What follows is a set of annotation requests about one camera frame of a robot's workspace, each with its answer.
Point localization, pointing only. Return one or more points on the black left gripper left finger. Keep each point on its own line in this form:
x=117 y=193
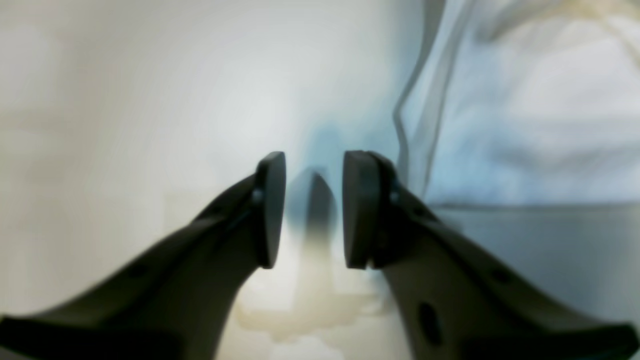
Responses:
x=172 y=301

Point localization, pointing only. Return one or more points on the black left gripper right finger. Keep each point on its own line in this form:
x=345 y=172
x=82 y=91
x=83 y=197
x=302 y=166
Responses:
x=457 y=301

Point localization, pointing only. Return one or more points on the white printed t-shirt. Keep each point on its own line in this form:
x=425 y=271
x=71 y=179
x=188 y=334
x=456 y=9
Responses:
x=523 y=103

